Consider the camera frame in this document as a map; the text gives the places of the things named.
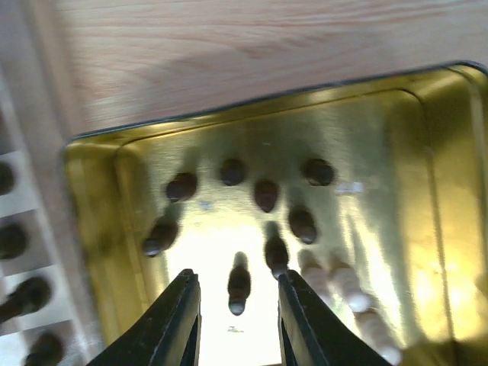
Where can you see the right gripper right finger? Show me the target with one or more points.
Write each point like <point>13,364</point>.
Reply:
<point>311,334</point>

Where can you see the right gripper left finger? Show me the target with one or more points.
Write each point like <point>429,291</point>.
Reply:
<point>168,333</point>

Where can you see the wooden chess board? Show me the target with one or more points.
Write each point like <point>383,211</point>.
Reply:
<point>40,113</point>

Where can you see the gold tin with pieces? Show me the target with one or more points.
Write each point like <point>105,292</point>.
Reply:
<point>373,190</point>

